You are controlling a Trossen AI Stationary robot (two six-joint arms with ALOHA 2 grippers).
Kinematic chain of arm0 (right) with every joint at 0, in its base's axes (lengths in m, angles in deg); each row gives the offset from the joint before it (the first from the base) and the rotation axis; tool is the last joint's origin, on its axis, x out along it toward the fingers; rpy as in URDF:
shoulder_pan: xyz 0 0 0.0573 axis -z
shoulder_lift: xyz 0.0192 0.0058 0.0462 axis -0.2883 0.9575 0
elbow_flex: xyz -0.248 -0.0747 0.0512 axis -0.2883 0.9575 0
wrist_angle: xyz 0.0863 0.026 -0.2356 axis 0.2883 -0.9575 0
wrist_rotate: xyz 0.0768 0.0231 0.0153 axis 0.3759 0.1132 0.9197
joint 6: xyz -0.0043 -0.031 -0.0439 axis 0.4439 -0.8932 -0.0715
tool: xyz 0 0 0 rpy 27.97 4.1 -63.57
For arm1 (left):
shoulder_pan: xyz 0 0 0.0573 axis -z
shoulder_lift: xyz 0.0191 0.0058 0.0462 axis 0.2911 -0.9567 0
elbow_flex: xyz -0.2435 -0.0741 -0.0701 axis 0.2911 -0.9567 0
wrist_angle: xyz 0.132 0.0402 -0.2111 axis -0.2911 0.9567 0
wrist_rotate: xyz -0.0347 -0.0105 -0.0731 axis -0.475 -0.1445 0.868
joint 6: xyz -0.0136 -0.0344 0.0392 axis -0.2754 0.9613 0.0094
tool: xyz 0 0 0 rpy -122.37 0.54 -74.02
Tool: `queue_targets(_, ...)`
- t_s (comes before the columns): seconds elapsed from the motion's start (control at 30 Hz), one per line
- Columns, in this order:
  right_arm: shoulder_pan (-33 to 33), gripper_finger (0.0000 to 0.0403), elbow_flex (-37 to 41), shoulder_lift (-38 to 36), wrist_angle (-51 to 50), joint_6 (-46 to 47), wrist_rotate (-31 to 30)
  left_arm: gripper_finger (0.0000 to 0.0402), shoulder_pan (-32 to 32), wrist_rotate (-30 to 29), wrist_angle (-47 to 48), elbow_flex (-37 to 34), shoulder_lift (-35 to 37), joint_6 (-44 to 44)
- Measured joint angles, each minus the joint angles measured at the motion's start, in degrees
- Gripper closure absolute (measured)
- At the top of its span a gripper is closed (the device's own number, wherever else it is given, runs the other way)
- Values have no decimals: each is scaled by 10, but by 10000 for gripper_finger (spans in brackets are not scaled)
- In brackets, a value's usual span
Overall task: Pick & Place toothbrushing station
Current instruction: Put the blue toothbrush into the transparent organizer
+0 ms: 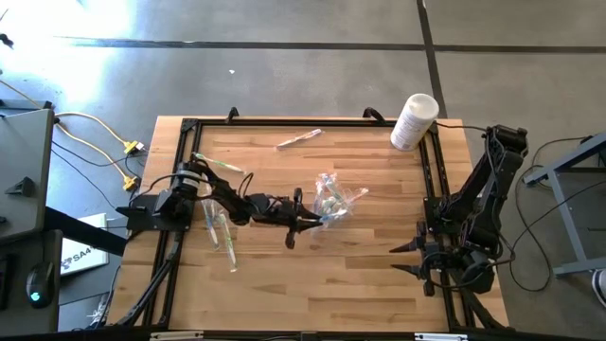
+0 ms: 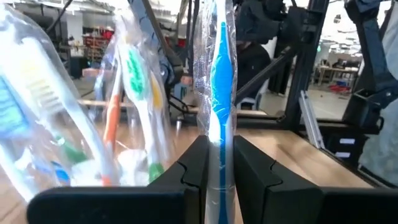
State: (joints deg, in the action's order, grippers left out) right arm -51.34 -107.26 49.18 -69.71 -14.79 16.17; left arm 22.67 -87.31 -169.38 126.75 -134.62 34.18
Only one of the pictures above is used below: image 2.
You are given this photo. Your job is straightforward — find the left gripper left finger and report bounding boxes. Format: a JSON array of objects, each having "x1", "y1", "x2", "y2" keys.
[{"x1": 149, "y1": 135, "x2": 210, "y2": 224}]

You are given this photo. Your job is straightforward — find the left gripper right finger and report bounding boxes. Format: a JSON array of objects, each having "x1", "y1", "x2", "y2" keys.
[{"x1": 234, "y1": 136, "x2": 323, "y2": 224}]

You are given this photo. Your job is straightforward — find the blue toothbrush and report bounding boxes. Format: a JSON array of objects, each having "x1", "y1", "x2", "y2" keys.
[
  {"x1": 192, "y1": 0, "x2": 239, "y2": 224},
  {"x1": 0, "y1": 74, "x2": 29, "y2": 144}
]

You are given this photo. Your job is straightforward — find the orange toothbrush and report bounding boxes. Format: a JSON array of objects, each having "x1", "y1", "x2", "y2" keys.
[{"x1": 102, "y1": 62, "x2": 123, "y2": 187}]

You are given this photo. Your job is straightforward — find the person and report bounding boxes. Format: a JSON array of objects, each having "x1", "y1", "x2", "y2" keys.
[{"x1": 357, "y1": 18, "x2": 398, "y2": 187}]

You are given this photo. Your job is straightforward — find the background work table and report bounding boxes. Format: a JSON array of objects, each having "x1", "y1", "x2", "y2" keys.
[{"x1": 313, "y1": 61, "x2": 362, "y2": 91}]

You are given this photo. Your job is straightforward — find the red storage shelf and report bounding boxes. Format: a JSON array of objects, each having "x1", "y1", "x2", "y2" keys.
[{"x1": 83, "y1": 27, "x2": 113, "y2": 60}]

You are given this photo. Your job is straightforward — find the silver aluminium rail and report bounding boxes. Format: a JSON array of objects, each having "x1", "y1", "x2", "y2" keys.
[{"x1": 297, "y1": 90, "x2": 326, "y2": 151}]

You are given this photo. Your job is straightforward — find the black aluminium rig frame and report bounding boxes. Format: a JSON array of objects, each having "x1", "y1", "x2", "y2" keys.
[{"x1": 234, "y1": 0, "x2": 386, "y2": 187}]

